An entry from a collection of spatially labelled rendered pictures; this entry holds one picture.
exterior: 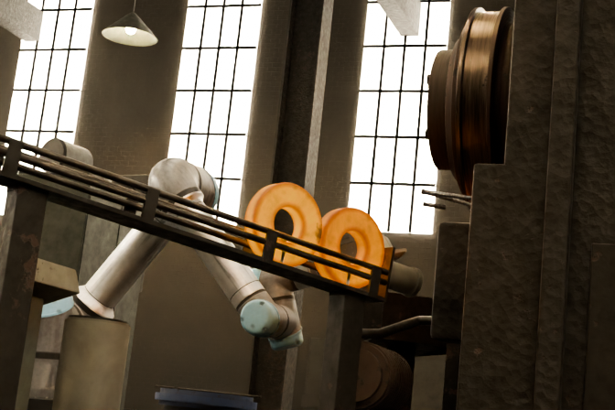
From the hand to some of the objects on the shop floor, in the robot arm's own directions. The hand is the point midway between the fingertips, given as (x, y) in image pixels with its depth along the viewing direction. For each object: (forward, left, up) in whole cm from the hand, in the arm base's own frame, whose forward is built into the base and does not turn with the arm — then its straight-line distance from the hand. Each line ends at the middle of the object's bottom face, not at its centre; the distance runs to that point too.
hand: (401, 254), depth 245 cm
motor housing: (-7, -23, -74) cm, 78 cm away
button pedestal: (-74, -40, -71) cm, 110 cm away
